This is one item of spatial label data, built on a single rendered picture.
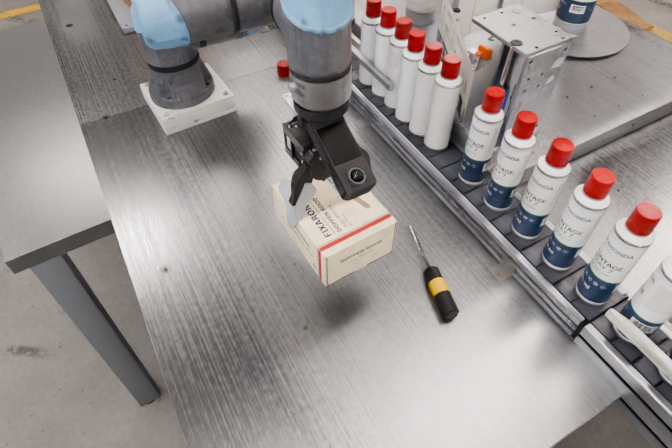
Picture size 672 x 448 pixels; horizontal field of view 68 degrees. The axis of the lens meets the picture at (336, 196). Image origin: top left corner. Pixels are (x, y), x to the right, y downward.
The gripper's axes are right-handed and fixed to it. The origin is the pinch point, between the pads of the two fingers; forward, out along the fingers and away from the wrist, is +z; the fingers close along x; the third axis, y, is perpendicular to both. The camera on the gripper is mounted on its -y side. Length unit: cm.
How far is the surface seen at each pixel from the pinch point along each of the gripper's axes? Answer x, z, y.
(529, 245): -30.8, 12.9, -15.4
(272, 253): 7.0, 17.3, 10.3
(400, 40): -33.7, -4.9, 28.3
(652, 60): -101, 12, 9
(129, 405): 51, 100, 41
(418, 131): -32.0, 10.7, 17.6
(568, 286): -29.9, 13.0, -24.7
